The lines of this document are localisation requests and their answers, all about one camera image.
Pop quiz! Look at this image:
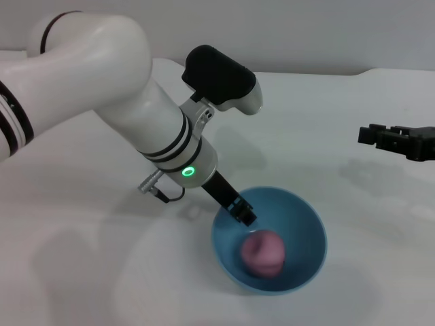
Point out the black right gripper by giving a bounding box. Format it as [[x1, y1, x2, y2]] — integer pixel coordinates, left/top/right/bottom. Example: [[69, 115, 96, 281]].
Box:
[[357, 124, 435, 162]]

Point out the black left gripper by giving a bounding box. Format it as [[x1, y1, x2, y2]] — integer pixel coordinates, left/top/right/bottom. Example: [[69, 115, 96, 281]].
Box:
[[201, 170, 258, 228]]

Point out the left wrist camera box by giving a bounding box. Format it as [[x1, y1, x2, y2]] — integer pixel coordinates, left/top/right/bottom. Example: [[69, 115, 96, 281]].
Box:
[[180, 44, 264, 117]]

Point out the pink toy peach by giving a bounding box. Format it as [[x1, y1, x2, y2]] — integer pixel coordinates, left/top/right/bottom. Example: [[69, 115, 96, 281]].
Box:
[[240, 230, 286, 278]]

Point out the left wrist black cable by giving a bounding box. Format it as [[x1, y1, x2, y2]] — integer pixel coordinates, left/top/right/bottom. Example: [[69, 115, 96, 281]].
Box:
[[137, 169, 186, 204]]

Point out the blue ceramic bowl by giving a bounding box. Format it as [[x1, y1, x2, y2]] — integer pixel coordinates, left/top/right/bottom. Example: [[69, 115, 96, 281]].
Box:
[[211, 185, 328, 296]]

